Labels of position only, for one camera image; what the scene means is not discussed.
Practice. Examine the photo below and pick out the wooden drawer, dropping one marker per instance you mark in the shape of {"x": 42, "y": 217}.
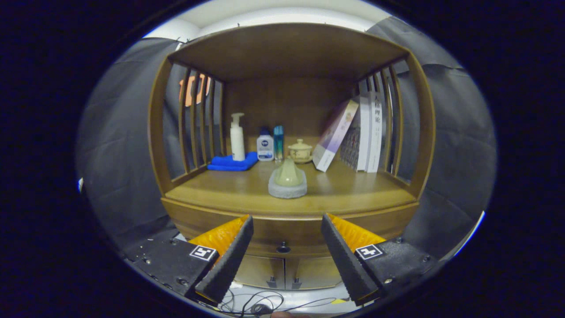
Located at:
{"x": 287, "y": 229}

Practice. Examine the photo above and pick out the beige lidded teacup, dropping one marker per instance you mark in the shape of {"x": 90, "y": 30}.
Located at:
{"x": 300, "y": 152}

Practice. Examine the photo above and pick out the wooden countertop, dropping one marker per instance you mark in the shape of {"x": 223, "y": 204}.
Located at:
{"x": 348, "y": 194}

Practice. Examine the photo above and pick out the white book with black characters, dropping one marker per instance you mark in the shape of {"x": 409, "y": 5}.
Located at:
{"x": 375, "y": 132}

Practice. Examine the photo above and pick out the purple and white book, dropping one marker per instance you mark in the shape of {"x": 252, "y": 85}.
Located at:
{"x": 333, "y": 137}

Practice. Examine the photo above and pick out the green soap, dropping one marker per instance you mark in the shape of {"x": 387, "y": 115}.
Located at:
{"x": 288, "y": 179}

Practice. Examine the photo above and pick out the blue folded cloth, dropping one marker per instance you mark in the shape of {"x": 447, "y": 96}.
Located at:
{"x": 229, "y": 164}

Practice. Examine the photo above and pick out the wooden cabinet door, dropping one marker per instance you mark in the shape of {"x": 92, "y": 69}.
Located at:
{"x": 260, "y": 270}
{"x": 313, "y": 273}

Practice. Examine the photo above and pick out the slim teal bottle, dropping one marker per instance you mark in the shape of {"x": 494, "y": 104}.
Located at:
{"x": 278, "y": 143}

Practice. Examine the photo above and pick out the wooden cabinet with slatted shelf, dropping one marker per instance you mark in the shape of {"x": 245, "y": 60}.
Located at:
{"x": 287, "y": 53}

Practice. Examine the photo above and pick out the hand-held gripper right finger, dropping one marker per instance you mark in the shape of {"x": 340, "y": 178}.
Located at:
{"x": 342, "y": 260}

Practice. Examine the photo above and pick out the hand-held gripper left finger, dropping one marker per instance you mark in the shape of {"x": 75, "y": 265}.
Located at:
{"x": 229, "y": 260}

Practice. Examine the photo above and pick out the patterned cover book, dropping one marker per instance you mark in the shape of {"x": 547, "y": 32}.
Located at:
{"x": 351, "y": 148}

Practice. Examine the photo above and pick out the white blue-capped lotion bottle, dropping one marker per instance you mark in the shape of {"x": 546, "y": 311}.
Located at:
{"x": 265, "y": 148}

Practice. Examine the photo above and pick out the white pump bottle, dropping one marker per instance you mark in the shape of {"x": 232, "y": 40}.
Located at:
{"x": 238, "y": 141}

